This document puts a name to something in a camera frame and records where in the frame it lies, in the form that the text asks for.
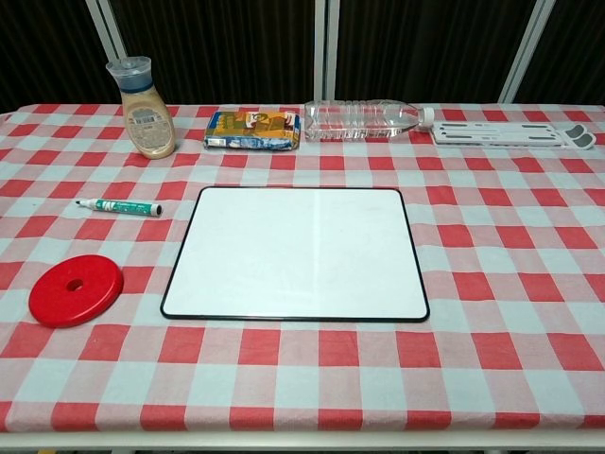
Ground red white checkered tablecloth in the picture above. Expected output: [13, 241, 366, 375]
[0, 101, 605, 434]

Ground clear plastic water bottle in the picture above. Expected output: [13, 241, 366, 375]
[303, 98, 436, 143]

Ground white grey folding stand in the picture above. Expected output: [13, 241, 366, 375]
[431, 120, 597, 152]

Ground green white marker pen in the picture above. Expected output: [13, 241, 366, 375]
[74, 198, 164, 218]

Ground beige sauce squeeze bottle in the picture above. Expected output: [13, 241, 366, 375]
[105, 55, 177, 161]

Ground yellow blue snack package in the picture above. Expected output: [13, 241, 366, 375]
[202, 110, 303, 152]

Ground red round disc with hole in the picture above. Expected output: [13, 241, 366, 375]
[27, 254, 125, 330]

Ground white metal frame post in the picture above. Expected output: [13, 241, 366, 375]
[314, 0, 337, 103]
[497, 0, 557, 104]
[84, 0, 131, 104]

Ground white dry-erase board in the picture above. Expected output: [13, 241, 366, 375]
[160, 185, 431, 323]

